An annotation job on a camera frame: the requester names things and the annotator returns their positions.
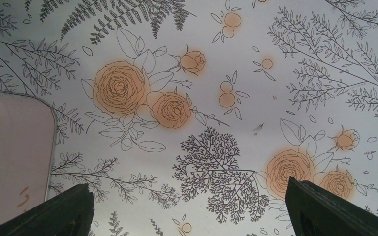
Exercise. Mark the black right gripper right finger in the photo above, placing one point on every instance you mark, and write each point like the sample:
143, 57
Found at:
314, 211

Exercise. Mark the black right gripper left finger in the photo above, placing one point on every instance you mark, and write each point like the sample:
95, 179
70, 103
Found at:
68, 214

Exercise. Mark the pink metal tin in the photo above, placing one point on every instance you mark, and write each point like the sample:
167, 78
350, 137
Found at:
27, 137

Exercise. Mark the floral patterned table mat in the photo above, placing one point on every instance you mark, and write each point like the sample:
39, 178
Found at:
188, 117

